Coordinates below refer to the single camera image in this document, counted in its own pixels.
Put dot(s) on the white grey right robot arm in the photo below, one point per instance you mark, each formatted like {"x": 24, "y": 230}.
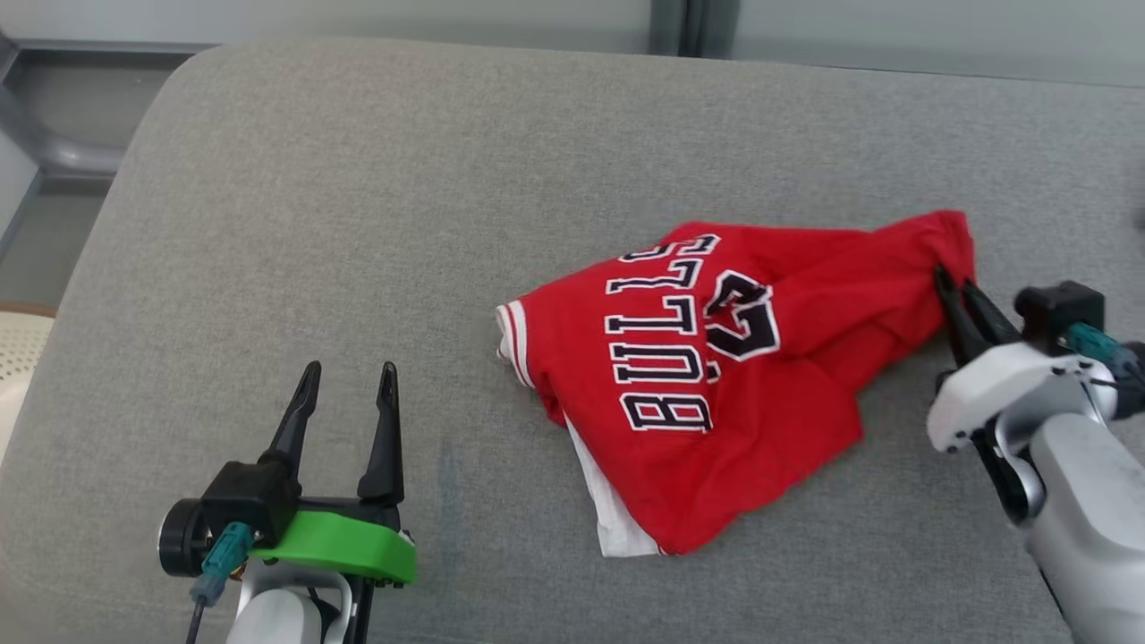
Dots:
{"x": 1091, "y": 519}

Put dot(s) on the grey partition post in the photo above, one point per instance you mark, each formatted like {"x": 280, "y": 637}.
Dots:
{"x": 693, "y": 27}

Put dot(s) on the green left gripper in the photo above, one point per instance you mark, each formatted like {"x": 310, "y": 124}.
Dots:
{"x": 349, "y": 546}

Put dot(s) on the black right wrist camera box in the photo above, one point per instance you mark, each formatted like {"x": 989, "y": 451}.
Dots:
{"x": 1060, "y": 313}

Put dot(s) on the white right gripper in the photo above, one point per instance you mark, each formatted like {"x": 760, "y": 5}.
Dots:
{"x": 993, "y": 385}

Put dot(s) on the cream perforated laundry basket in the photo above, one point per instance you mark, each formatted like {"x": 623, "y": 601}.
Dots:
{"x": 20, "y": 367}

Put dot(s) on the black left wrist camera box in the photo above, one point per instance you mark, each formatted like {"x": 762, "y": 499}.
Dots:
{"x": 246, "y": 501}

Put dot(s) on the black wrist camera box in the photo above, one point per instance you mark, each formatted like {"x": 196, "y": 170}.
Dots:
{"x": 1060, "y": 313}
{"x": 246, "y": 501}

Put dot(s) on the red white Bulls jersey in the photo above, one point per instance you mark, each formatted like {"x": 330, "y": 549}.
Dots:
{"x": 805, "y": 358}

